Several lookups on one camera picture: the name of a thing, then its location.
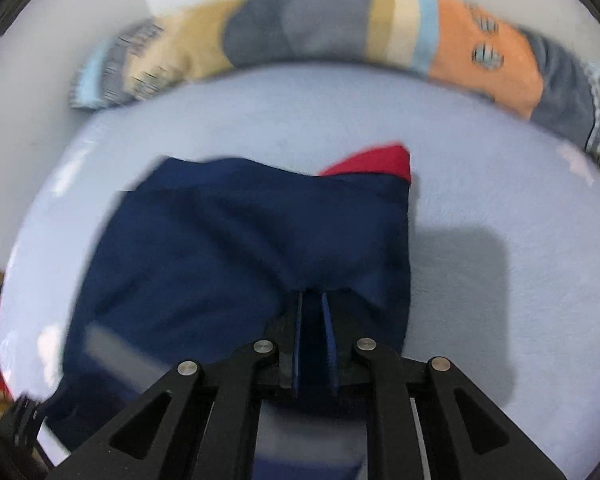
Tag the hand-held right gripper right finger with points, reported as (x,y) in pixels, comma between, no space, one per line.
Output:
(330,350)

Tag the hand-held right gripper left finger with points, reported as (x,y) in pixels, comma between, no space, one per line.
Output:
(296,345)

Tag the navy garment with red collar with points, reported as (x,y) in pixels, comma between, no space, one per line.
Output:
(230,250)

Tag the light blue bed sheet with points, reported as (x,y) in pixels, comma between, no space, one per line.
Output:
(480,185)

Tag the patchwork printed quilt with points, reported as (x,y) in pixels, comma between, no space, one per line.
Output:
(305,25)

